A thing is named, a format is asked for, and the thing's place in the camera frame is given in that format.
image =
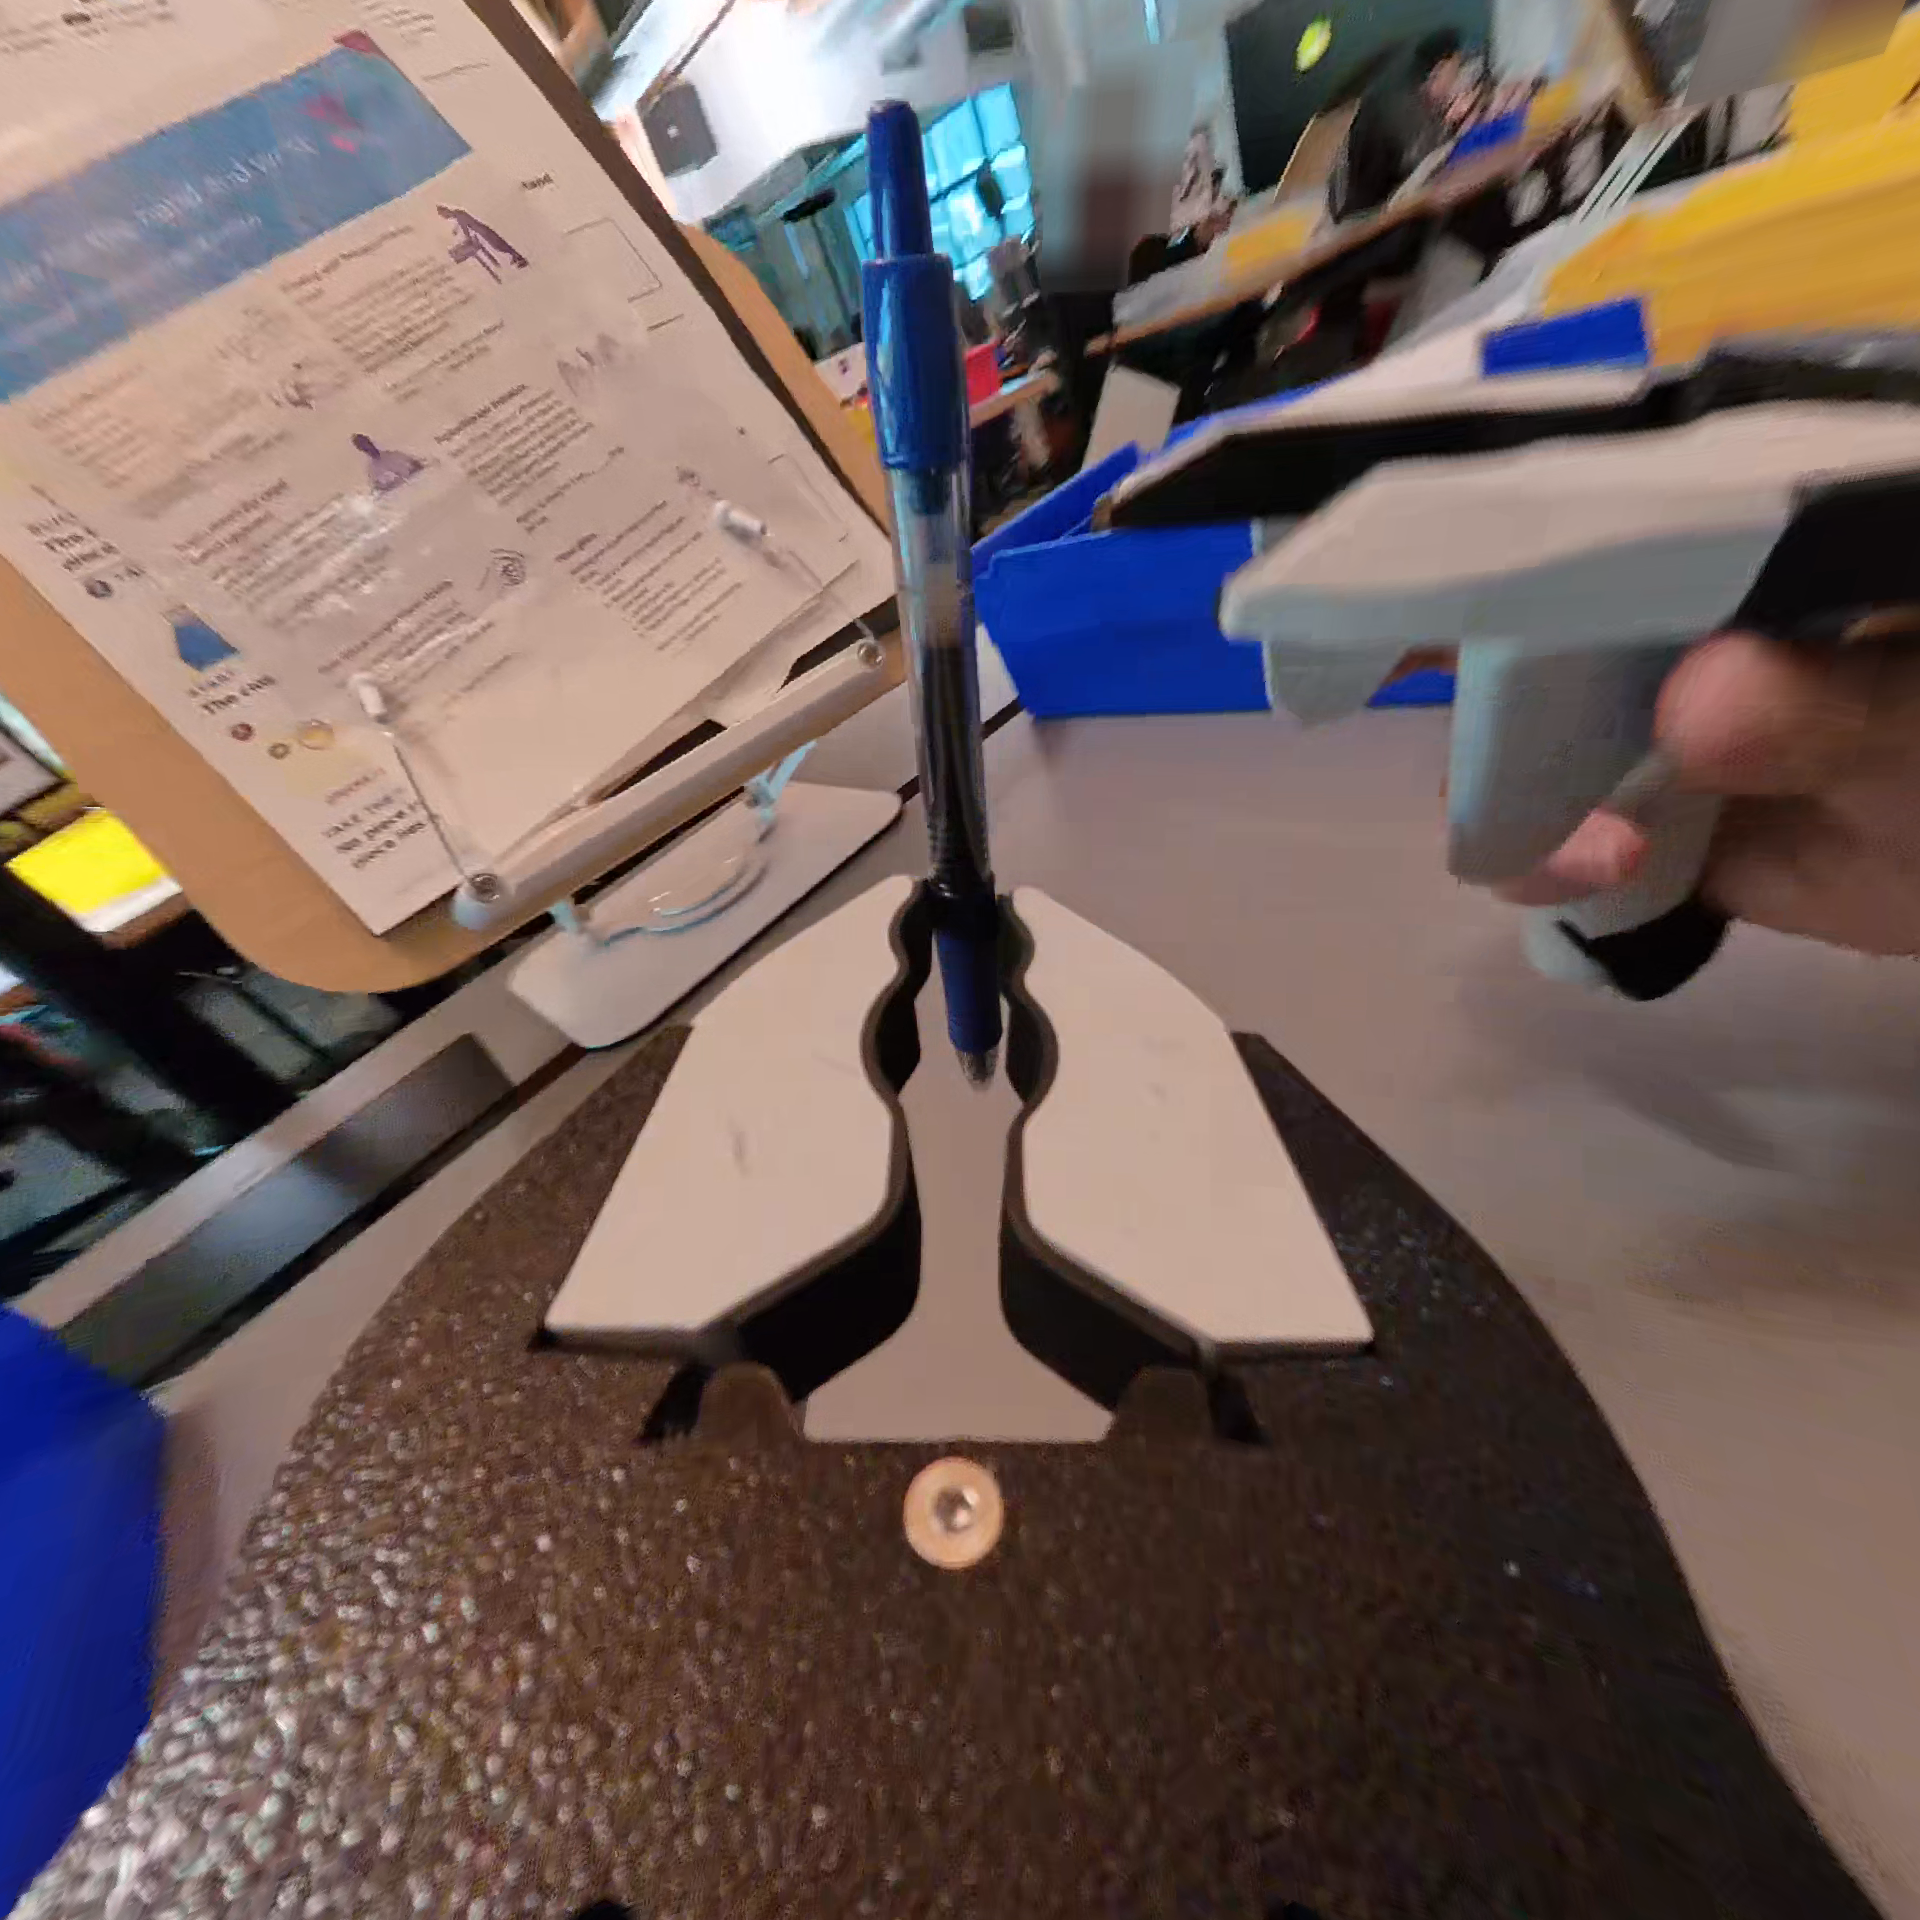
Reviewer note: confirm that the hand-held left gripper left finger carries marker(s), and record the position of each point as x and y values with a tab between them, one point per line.
750	1170

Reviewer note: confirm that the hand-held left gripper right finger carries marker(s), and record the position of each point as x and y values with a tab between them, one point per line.
1171	1185

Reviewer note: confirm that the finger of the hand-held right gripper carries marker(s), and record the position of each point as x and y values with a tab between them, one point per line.
1424	405
1500	554

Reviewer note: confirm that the blue pen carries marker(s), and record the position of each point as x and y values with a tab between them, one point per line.
923	600

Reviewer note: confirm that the cluttered wooden desk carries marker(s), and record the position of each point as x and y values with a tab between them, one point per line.
1291	278

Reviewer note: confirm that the grey desk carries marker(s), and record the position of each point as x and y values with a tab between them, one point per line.
1351	1050

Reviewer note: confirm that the black screen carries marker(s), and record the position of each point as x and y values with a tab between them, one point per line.
1335	90

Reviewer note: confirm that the yellow plastic bin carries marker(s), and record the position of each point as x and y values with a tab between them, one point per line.
1770	241

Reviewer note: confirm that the red bin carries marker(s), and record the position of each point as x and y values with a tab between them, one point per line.
986	371

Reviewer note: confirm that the wooden document stand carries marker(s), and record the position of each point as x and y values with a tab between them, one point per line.
180	885

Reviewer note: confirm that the yellow box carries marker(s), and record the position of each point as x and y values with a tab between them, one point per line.
82	871

